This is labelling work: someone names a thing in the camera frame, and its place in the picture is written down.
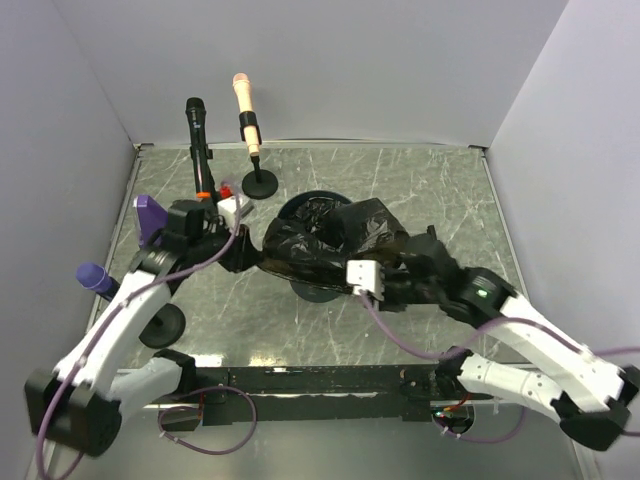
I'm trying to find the pink beige microphone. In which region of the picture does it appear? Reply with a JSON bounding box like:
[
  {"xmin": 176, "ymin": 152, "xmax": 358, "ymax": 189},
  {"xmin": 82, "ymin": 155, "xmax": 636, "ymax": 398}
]
[{"xmin": 232, "ymin": 73, "xmax": 262, "ymax": 157}]

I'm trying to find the black plastic trash bag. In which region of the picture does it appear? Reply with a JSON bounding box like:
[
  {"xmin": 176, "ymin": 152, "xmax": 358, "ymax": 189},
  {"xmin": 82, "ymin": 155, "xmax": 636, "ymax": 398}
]
[{"xmin": 259, "ymin": 191, "xmax": 409, "ymax": 292}]

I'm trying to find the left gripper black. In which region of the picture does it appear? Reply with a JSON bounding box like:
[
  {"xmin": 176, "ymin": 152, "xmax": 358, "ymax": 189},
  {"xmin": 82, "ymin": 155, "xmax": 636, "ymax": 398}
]
[{"xmin": 187, "ymin": 215, "xmax": 264, "ymax": 274}]

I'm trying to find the black bar on table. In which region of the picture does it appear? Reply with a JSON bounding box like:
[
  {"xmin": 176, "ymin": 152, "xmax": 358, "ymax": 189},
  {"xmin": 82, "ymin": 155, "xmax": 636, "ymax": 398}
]
[{"xmin": 427, "ymin": 225, "xmax": 438, "ymax": 240}]

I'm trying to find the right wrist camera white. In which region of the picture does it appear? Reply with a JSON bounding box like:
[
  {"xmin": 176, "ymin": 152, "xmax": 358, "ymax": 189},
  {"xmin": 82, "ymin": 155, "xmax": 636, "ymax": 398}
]
[{"xmin": 346, "ymin": 260, "xmax": 384, "ymax": 301}]

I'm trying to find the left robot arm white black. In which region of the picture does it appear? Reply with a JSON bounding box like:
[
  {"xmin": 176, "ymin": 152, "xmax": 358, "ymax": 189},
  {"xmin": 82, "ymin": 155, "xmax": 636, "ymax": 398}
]
[{"xmin": 24, "ymin": 194, "xmax": 259, "ymax": 457}]

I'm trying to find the black stand of pink microphone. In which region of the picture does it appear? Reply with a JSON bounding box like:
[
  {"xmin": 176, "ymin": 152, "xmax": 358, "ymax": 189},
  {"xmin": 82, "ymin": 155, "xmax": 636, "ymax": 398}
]
[{"xmin": 237, "ymin": 112, "xmax": 280, "ymax": 200}]

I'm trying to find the purple microphone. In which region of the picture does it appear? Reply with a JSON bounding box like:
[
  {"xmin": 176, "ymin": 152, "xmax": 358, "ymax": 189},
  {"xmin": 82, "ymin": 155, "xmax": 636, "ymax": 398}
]
[{"xmin": 76, "ymin": 262, "xmax": 120, "ymax": 302}]

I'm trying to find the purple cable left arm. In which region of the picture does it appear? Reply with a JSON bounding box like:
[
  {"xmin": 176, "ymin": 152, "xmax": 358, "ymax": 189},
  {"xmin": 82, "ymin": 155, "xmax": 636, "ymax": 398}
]
[{"xmin": 34, "ymin": 199, "xmax": 244, "ymax": 480}]

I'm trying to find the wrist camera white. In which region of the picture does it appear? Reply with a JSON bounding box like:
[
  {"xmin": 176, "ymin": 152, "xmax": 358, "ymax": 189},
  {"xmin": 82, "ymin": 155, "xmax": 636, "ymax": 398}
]
[
  {"xmin": 346, "ymin": 260, "xmax": 384, "ymax": 301},
  {"xmin": 217, "ymin": 183, "xmax": 254, "ymax": 227}
]

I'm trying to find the purple wedge shaped box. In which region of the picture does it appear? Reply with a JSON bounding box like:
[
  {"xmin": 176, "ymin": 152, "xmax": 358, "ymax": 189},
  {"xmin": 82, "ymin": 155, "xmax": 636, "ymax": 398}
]
[{"xmin": 133, "ymin": 194, "xmax": 168, "ymax": 248}]

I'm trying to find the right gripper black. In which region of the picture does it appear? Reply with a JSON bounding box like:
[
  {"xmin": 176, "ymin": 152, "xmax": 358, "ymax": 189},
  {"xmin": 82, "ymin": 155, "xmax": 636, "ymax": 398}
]
[{"xmin": 364, "ymin": 266, "xmax": 443, "ymax": 314}]

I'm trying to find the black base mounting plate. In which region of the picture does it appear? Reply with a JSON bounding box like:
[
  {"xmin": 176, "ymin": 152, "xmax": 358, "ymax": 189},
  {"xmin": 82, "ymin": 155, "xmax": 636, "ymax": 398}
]
[{"xmin": 137, "ymin": 364, "xmax": 496, "ymax": 426}]

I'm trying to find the dark blue trash bin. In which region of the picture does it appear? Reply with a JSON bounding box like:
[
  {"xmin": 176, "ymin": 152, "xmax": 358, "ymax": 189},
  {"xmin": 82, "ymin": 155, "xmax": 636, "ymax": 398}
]
[{"xmin": 277, "ymin": 188, "xmax": 356, "ymax": 304}]

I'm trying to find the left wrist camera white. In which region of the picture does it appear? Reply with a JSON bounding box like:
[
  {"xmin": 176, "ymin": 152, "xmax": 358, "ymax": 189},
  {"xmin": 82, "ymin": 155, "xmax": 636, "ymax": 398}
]
[{"xmin": 217, "ymin": 183, "xmax": 254, "ymax": 227}]

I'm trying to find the aluminium front rail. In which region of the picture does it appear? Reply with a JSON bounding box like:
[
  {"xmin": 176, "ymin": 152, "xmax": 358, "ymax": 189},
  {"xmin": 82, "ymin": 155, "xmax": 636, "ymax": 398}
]
[{"xmin": 47, "ymin": 362, "xmax": 546, "ymax": 411}]

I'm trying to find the black microphone orange ring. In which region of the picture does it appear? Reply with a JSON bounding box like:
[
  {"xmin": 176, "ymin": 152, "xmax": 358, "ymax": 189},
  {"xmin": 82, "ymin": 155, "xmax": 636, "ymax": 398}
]
[{"xmin": 185, "ymin": 97, "xmax": 210, "ymax": 200}]

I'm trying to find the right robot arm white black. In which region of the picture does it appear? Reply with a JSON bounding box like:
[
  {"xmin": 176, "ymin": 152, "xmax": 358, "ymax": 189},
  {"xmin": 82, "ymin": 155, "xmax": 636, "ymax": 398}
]
[{"xmin": 381, "ymin": 230, "xmax": 639, "ymax": 452}]

